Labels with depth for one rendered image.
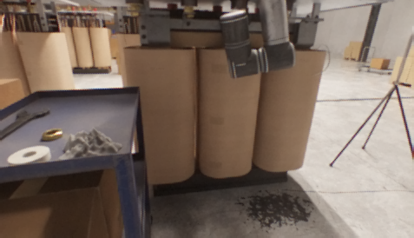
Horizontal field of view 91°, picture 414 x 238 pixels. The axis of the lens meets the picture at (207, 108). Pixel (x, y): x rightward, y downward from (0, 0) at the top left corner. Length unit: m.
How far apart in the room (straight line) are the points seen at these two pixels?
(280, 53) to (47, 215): 0.86
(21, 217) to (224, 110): 1.02
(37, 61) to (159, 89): 2.21
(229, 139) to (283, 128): 0.38
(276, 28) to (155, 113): 0.78
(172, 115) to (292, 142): 0.87
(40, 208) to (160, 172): 0.95
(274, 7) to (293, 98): 0.72
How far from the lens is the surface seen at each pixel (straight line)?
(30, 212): 0.59
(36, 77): 3.26
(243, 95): 1.29
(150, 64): 1.17
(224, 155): 1.43
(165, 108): 1.23
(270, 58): 0.89
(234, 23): 0.84
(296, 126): 1.55
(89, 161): 0.51
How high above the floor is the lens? 1.15
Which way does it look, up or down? 20 degrees down
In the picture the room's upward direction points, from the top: 1 degrees clockwise
